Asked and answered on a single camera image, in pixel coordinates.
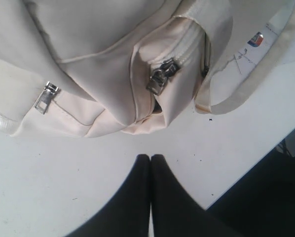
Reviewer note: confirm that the white card with colourful logo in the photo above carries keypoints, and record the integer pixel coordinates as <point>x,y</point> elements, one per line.
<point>247,58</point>

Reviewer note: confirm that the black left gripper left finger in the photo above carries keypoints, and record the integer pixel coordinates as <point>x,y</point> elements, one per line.
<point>127,213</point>

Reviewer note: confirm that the cream fabric duffel bag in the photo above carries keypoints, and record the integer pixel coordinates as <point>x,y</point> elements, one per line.
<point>88,68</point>

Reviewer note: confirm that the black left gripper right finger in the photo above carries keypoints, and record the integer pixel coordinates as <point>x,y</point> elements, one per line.
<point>174,212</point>

